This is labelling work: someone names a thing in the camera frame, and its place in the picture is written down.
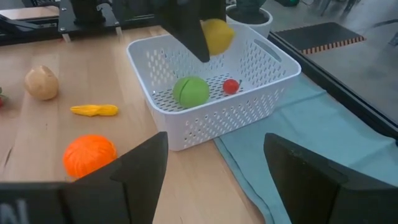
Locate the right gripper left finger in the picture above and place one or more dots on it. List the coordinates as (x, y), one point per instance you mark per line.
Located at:
(130, 186)

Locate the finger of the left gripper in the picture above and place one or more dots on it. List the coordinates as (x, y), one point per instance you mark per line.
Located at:
(186, 28)
(214, 9)

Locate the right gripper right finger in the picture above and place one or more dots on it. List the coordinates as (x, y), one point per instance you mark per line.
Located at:
(311, 193)

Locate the yellow toy lemon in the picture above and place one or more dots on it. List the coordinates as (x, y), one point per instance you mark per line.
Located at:
(219, 35)

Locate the red toy cherry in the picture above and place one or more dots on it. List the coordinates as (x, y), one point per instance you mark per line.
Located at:
(231, 86)

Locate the beige toy potato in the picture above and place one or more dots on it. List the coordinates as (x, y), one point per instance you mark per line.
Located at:
(42, 82)

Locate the artificial plant in white pot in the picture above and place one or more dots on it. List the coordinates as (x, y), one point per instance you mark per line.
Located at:
(264, 21)

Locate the ridged orange toy tangerine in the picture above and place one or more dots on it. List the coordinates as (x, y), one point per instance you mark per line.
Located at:
(88, 155)

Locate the teal cloth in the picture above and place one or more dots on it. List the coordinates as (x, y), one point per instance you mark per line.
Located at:
(311, 124)

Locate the black mat with striped edges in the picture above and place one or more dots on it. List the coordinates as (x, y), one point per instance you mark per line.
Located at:
(311, 37)

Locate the white perforated plastic basket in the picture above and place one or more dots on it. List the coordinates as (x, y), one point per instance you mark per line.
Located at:
(217, 124)

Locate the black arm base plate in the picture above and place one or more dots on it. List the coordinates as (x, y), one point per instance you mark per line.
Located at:
(65, 18)

